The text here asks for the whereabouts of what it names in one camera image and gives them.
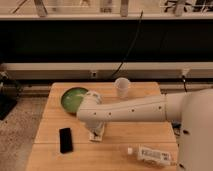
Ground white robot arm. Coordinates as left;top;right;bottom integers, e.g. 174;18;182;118
77;89;213;171

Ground white sponge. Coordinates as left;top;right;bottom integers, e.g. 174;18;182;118
89;132;104;142

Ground black rectangular phone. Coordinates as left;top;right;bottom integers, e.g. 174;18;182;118
59;128;73;154

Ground green bowl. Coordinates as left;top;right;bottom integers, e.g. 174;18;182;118
61;87;88;115

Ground clear plastic cup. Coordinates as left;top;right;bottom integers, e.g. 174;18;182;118
115;77;130;99

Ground clear plastic bottle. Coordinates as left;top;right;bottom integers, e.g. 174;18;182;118
127;146;173;166

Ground dark equipment at left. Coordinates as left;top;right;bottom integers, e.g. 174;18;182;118
0;71;22;120

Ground white wall outlet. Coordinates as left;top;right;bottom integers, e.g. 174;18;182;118
91;71;98;79

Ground black floor cables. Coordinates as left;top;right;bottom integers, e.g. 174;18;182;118
171;75;188;134

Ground black hanging cable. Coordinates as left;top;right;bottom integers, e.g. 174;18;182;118
109;9;145;80

